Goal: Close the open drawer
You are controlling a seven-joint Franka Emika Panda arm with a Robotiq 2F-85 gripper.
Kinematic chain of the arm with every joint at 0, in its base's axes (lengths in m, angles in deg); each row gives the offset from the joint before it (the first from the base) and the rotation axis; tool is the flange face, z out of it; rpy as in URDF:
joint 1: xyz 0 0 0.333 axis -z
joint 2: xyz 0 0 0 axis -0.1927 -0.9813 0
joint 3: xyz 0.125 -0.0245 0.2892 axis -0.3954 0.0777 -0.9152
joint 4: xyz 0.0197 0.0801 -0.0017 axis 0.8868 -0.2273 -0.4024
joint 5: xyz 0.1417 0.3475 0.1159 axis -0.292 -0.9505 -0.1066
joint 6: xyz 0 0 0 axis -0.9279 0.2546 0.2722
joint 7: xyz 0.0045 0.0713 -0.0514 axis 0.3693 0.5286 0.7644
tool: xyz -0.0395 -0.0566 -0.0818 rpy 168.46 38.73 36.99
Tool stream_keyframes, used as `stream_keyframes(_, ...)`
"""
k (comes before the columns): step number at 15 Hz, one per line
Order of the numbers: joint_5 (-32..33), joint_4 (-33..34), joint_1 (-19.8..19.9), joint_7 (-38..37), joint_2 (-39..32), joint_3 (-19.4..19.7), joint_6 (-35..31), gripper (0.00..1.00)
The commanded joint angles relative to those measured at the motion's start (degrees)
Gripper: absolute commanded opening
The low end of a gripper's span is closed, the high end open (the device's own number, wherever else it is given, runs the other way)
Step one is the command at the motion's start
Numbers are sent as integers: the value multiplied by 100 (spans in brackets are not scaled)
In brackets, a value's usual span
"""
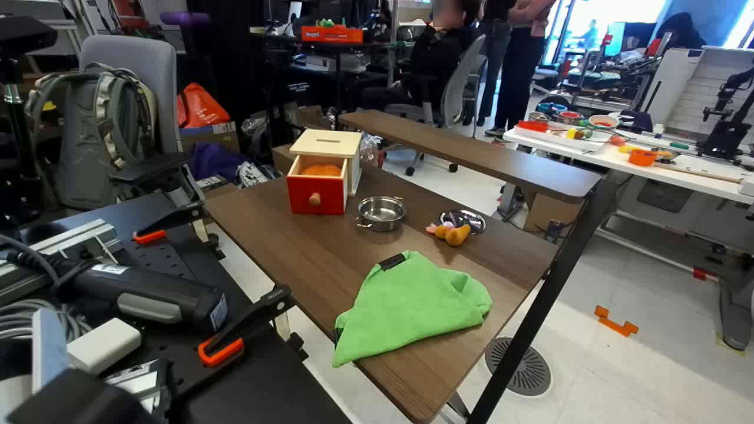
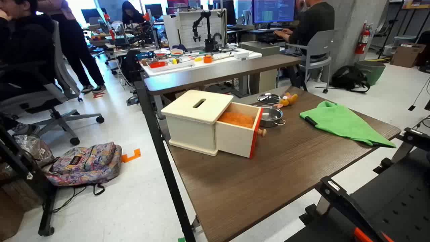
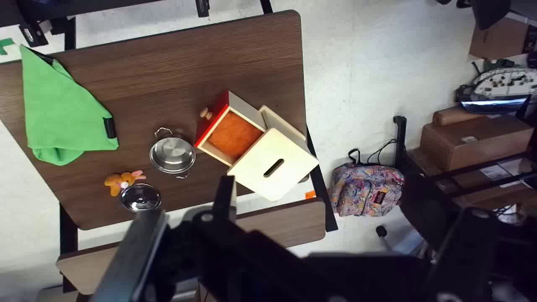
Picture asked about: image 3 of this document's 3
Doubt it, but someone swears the green cloth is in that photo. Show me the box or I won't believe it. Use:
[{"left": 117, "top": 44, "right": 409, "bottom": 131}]
[{"left": 18, "top": 44, "right": 120, "bottom": 168}]

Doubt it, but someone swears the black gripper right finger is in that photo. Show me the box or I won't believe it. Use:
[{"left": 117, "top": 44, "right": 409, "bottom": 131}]
[{"left": 429, "top": 206, "right": 500, "bottom": 302}]

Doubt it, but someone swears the orange plush toy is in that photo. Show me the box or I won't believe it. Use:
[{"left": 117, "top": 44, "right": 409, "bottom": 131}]
[{"left": 102, "top": 168, "right": 147, "bottom": 198}]

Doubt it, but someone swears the clear bottle black cap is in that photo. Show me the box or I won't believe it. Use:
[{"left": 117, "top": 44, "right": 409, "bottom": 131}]
[{"left": 374, "top": 223, "right": 429, "bottom": 258}]

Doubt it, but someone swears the steel pot lid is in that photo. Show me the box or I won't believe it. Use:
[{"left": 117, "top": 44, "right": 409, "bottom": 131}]
[{"left": 117, "top": 183, "right": 164, "bottom": 215}]

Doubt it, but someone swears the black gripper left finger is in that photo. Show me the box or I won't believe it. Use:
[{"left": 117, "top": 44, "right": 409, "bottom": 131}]
[{"left": 90, "top": 175, "right": 248, "bottom": 302}]

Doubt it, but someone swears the light wooden box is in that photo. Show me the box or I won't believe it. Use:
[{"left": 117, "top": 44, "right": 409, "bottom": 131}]
[{"left": 224, "top": 104, "right": 322, "bottom": 203}]

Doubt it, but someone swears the black table frame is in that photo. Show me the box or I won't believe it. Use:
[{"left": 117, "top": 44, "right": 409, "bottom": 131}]
[{"left": 57, "top": 15, "right": 340, "bottom": 258}]

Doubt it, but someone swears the small flat cardboard box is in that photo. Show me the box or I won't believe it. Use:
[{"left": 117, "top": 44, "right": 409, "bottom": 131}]
[{"left": 431, "top": 106, "right": 483, "bottom": 128}]

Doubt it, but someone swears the colourful patterned backpack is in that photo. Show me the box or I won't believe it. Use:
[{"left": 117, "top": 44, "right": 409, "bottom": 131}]
[{"left": 327, "top": 148, "right": 406, "bottom": 218}]

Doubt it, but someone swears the white dotted bag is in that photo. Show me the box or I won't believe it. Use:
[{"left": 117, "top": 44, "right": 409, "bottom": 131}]
[{"left": 453, "top": 65, "right": 537, "bottom": 104}]

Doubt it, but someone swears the gray background workbench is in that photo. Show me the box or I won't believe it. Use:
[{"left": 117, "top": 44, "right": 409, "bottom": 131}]
[{"left": 55, "top": 200, "right": 327, "bottom": 297}]

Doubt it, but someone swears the large brown cardboard box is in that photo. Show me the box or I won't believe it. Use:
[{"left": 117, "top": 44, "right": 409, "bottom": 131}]
[{"left": 419, "top": 116, "right": 535, "bottom": 173}]

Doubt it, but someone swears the small steel pot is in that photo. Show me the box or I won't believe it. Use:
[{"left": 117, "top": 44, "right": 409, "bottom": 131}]
[{"left": 147, "top": 126, "right": 198, "bottom": 181}]

